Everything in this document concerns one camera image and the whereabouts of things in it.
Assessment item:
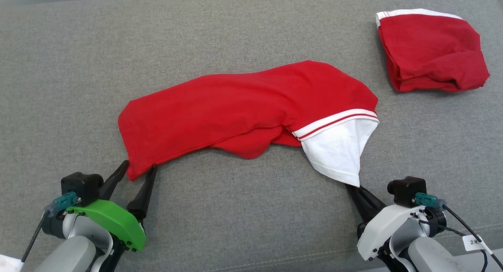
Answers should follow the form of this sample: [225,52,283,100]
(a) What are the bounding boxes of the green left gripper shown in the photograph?
[67,160,157,252]

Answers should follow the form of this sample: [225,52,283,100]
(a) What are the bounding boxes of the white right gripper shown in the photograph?
[345,184,429,261]

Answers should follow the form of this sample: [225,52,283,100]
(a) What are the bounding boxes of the red and white t-shirt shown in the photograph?
[118,60,380,187]

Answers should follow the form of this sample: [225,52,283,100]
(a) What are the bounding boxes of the red shorts with white stripe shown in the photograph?
[375,9,490,93]

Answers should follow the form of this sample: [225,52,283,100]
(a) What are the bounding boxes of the grey fabric sofa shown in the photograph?
[0,0,503,272]

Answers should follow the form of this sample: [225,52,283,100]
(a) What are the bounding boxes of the white paper strip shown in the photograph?
[0,254,24,272]

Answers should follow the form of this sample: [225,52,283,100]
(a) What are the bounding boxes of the right cable with teal plug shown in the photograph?
[415,192,503,271]

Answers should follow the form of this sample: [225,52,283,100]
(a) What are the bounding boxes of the white cable tag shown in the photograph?
[462,235,494,257]

